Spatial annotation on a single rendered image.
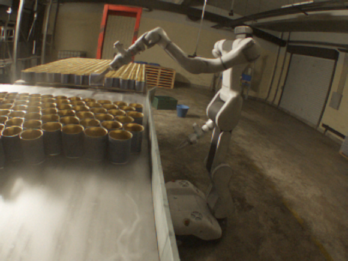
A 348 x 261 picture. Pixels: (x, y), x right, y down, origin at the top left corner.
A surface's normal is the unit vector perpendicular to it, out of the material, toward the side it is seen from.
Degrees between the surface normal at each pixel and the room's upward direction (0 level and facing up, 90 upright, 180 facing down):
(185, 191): 73
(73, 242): 0
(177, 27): 90
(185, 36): 90
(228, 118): 90
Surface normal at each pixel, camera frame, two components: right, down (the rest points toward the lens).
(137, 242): 0.18, -0.91
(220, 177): 0.20, 0.40
